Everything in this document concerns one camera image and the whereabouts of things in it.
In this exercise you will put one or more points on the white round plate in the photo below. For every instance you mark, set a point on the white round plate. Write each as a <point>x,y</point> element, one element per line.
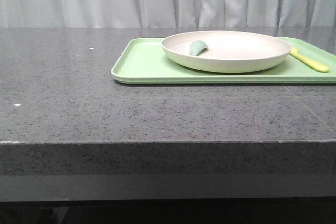
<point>228,51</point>

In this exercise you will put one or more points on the yellow plastic fork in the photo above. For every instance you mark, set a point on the yellow plastic fork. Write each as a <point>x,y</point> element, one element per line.
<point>320,67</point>

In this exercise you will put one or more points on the light green tray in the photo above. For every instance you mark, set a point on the light green tray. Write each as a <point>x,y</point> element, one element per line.
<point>144,62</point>

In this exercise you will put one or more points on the teal green spoon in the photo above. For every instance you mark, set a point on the teal green spoon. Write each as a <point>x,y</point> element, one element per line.
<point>197,47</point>

